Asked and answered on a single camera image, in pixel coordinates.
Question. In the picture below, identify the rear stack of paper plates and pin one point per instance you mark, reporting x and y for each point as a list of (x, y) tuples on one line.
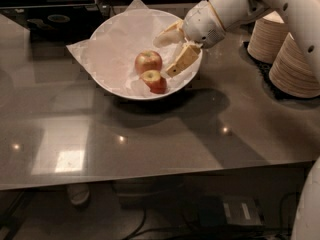
[(267, 38)]

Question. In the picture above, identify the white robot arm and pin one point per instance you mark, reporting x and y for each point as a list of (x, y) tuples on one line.
[(301, 16)]

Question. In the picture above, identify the black power adapter box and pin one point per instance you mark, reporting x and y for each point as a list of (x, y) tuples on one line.
[(230, 211)]

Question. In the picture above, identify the white paper liner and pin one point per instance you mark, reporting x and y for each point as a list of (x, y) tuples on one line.
[(116, 47)]

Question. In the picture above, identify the front stack of paper plates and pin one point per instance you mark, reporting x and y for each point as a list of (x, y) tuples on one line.
[(291, 73)]

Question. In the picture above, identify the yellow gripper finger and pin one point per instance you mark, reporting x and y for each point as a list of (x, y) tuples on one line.
[(185, 55), (173, 34)]

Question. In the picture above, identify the black laptop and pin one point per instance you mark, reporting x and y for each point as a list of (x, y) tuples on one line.
[(69, 23)]

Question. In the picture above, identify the white bowl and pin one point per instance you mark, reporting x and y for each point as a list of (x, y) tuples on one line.
[(110, 80)]

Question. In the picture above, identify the red apple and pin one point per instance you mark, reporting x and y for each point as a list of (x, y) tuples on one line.
[(148, 60), (154, 81)]

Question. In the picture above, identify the stack of paper plates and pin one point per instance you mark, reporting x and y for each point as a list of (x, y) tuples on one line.
[(291, 73), (267, 38)]

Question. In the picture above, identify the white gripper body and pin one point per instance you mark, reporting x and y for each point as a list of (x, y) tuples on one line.
[(201, 24)]

